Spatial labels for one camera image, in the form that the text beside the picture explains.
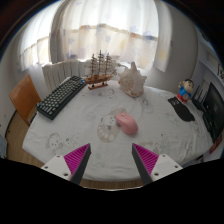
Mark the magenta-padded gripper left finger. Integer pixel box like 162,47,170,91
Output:
41,143,92,186

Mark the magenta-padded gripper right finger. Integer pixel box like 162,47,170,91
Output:
131,143,184,186

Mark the pink computer mouse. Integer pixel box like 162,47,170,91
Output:
115,112,139,136

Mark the black cat-shaped mouse pad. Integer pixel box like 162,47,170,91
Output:
167,96,196,123

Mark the white printed tablecloth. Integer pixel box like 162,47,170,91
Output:
22,79,214,183

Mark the red flat packet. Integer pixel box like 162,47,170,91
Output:
209,133,224,154

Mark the black mechanical keyboard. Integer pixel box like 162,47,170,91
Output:
36,75,88,121

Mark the black router with antennas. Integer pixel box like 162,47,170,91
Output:
191,84,209,113

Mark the cartoon boy figurine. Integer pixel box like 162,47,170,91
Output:
176,78,195,103

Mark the orange wooden chair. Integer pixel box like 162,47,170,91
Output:
8,74,42,127

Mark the black computer monitor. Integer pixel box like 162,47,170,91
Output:
201,82,224,143

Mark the large white conch shell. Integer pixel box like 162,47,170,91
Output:
117,61,148,98

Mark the wooden model sailing ship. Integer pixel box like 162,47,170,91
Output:
84,49,118,91

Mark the white radiator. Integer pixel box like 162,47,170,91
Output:
41,59,98,93

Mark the sheer white star-print curtain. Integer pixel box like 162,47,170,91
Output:
18,0,174,73

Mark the white wall shelf unit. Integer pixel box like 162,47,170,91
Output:
196,29,224,88

